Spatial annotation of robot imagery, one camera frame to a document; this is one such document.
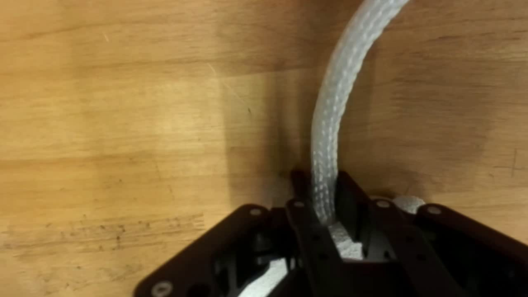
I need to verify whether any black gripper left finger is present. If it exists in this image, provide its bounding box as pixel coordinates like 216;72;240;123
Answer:
133;169;348;297

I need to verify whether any thick white rope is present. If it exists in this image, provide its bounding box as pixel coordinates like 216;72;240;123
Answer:
236;0;412;297

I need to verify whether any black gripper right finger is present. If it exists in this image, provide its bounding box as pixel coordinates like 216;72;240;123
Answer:
331;169;528;297

